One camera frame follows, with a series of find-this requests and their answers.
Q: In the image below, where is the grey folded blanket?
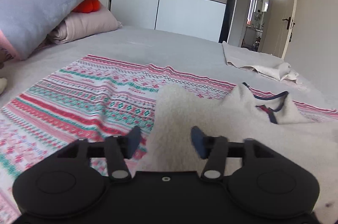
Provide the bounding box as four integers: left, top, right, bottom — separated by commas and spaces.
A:
0, 0, 116, 61

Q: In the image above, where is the patterned striped blanket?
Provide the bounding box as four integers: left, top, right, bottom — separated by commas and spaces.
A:
0, 54, 338, 224

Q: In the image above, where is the orange plush toy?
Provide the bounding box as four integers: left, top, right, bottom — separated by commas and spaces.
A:
71, 0, 101, 14

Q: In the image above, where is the pink folded quilt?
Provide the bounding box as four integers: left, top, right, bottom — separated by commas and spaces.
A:
48, 6, 123, 44

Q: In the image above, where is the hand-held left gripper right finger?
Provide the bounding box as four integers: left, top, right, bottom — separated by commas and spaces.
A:
191, 126, 280, 181

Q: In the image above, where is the black door handle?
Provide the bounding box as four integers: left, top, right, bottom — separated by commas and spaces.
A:
282, 16, 296, 29

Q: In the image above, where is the pink patterned pillow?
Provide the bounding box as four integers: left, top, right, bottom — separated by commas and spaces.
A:
0, 30, 20, 62

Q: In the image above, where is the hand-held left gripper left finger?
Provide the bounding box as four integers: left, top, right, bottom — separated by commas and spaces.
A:
57, 126, 142, 183

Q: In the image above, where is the white fleece jacket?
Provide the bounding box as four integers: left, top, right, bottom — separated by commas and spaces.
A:
144, 82, 338, 222

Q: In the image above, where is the cream door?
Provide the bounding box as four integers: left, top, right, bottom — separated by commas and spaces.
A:
260, 0, 300, 61

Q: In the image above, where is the white cloth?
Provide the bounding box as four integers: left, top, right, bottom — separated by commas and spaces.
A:
222, 41, 300, 82

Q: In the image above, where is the grey bed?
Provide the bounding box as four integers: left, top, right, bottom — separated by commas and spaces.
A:
0, 26, 338, 119

